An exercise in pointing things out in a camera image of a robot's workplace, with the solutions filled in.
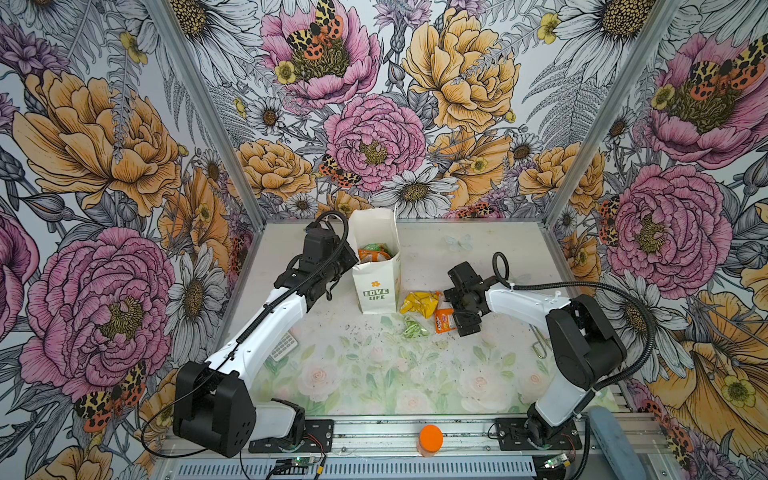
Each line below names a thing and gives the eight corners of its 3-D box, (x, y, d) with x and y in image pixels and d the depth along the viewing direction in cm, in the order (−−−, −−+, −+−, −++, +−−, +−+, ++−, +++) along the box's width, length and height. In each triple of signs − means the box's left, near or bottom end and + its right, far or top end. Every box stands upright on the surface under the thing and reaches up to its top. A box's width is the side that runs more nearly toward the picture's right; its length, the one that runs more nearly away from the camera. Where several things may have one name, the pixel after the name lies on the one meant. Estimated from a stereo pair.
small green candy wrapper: (403, 339, 92) (404, 333, 89) (403, 322, 96) (403, 316, 93) (427, 339, 92) (428, 333, 89) (426, 322, 96) (427, 316, 93)
